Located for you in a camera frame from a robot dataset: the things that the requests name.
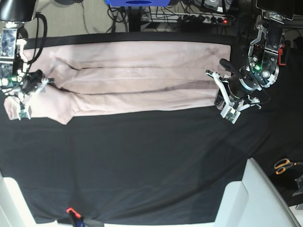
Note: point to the pale pink T-shirt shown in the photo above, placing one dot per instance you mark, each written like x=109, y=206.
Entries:
x=126, y=77

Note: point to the white table frame right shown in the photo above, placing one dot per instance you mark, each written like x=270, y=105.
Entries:
x=254, y=202

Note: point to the black table stand pole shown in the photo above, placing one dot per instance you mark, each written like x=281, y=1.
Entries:
x=134, y=18

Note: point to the orange handled scissors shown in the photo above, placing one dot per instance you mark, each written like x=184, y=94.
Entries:
x=282, y=165

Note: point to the black table cloth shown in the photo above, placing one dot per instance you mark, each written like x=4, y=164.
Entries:
x=153, y=167

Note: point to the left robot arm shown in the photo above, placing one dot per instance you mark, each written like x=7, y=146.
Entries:
x=265, y=55

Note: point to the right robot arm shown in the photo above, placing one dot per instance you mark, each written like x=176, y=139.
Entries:
x=13, y=39

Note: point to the red black clamp right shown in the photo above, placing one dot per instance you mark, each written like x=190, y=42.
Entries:
x=282, y=53

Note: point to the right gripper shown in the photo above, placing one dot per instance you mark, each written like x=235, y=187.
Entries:
x=25, y=91

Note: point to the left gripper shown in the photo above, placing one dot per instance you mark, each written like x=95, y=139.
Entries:
x=233, y=96

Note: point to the blue plastic bin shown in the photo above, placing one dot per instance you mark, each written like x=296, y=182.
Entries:
x=138, y=3

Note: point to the white table frame left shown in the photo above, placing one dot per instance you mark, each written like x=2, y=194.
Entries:
x=14, y=211

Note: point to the white table frame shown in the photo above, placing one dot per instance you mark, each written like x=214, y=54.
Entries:
x=14, y=211
x=254, y=202

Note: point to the white power strip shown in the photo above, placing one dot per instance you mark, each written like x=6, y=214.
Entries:
x=168, y=17

